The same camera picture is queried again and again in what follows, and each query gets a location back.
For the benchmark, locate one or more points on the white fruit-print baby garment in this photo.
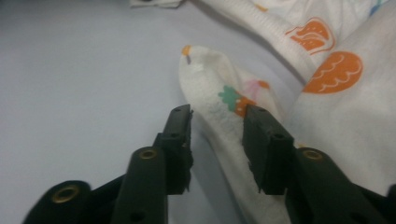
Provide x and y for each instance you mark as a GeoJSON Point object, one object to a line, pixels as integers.
{"type": "Point", "coordinates": [336, 130]}

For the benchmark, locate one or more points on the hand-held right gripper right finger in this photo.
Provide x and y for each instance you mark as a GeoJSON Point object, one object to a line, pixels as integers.
{"type": "Point", "coordinates": [295, 186]}

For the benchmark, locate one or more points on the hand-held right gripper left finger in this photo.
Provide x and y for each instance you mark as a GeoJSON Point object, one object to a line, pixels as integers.
{"type": "Point", "coordinates": [146, 186]}

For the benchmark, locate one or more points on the white table sheet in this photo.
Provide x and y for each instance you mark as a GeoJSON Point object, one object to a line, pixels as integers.
{"type": "Point", "coordinates": [77, 77]}

